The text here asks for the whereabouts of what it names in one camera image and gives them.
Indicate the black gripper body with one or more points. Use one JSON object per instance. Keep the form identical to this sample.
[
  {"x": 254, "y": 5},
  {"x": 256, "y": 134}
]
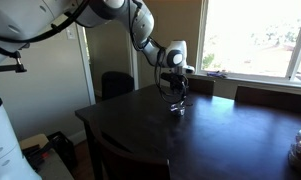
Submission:
[{"x": 175, "y": 80}]

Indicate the medium steel measuring cup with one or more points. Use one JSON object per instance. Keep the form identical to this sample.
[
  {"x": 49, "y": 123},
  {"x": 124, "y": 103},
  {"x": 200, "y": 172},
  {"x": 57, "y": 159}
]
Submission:
[{"x": 175, "y": 106}]

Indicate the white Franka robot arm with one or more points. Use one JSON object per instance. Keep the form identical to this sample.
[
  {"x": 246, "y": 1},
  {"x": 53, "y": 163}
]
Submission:
[{"x": 3, "y": 143}]

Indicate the dark wooden straight-back chair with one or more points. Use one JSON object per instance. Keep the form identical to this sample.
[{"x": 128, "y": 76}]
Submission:
[
  {"x": 201, "y": 86},
  {"x": 271, "y": 99}
]

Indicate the blue item on sill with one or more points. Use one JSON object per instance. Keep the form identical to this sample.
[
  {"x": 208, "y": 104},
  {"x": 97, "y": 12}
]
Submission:
[{"x": 216, "y": 74}]

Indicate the white framed window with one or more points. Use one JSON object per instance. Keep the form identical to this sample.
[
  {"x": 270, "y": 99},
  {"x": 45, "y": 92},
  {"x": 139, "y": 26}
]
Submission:
[{"x": 199, "y": 40}]

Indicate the black rounded bin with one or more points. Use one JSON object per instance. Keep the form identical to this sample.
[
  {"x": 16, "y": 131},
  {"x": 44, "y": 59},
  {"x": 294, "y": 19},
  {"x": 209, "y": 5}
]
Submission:
[{"x": 116, "y": 85}]

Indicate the dark wooden curved-back chair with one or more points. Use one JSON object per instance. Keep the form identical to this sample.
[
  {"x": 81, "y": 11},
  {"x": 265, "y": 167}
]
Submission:
[{"x": 130, "y": 160}]

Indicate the black plastic crate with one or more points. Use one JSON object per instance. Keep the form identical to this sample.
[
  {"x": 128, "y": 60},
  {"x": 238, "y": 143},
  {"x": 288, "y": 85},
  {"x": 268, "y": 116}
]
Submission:
[{"x": 63, "y": 150}]

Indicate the clear plastic food bag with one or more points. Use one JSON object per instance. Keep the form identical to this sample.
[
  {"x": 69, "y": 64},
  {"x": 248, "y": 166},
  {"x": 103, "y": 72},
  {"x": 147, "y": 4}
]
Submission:
[{"x": 300, "y": 150}]

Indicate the grey cart top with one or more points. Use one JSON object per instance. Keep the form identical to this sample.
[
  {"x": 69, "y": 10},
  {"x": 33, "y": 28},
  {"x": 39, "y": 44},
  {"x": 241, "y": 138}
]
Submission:
[{"x": 55, "y": 169}]

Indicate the tan cardboard box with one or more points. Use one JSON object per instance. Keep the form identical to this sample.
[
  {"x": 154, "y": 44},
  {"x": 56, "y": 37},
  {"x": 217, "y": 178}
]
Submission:
[{"x": 33, "y": 140}]

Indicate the black and red tool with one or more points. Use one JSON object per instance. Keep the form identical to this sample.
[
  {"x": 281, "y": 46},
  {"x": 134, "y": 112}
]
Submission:
[{"x": 38, "y": 156}]

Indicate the wrist-mounted camera box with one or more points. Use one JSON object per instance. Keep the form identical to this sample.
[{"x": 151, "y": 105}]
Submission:
[{"x": 189, "y": 69}]

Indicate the white door frame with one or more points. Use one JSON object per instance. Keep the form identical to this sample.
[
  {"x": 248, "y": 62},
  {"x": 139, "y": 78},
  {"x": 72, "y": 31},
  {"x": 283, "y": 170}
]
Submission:
[{"x": 86, "y": 73}]

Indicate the white light switch plate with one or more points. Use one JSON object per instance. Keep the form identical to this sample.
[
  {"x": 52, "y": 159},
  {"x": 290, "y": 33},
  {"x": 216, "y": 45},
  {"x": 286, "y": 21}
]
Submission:
[{"x": 70, "y": 34}]

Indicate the black external camera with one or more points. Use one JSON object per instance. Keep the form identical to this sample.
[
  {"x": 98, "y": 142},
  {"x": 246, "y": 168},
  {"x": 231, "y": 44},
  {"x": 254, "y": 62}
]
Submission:
[{"x": 24, "y": 46}]

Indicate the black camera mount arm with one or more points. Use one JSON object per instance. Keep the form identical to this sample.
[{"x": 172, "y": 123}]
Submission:
[{"x": 17, "y": 61}]

